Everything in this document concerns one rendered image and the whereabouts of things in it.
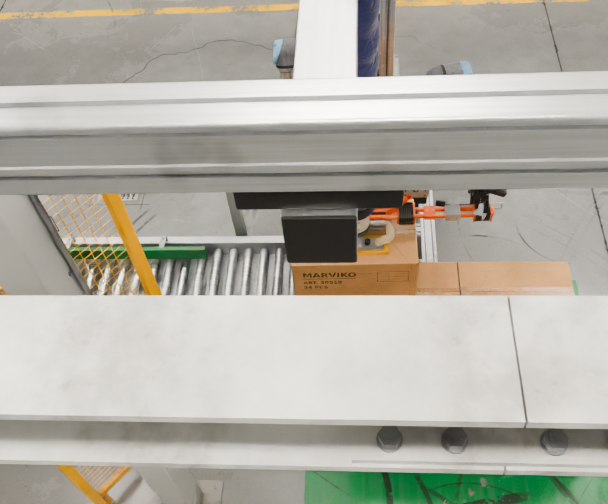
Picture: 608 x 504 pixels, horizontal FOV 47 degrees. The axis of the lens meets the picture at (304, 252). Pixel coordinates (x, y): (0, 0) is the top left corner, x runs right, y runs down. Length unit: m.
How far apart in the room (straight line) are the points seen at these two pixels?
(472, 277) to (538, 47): 2.86
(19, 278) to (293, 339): 1.47
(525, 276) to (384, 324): 3.40
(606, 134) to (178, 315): 0.52
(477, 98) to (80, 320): 0.49
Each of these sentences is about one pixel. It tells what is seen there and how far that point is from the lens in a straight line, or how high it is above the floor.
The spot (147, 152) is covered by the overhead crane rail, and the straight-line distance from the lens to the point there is 0.88.
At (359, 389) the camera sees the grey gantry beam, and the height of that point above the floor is 3.22.
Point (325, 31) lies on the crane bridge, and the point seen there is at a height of 3.05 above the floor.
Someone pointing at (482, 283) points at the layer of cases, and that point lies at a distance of 3.94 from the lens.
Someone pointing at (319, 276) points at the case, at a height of 0.98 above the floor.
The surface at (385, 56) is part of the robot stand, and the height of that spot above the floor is 1.57.
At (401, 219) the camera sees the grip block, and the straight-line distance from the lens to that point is 3.29.
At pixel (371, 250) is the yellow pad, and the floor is 1.09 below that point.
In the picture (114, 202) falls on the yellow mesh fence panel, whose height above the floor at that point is 1.82.
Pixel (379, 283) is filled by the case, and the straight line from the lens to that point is 3.44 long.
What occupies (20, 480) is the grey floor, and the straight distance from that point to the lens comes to 4.39.
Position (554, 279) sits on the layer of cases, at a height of 0.54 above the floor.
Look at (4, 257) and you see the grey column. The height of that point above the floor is 2.36.
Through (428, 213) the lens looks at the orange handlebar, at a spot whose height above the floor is 1.22.
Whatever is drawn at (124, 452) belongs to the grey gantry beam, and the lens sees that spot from 0.73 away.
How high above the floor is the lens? 3.76
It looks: 53 degrees down
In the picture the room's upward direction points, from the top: 7 degrees counter-clockwise
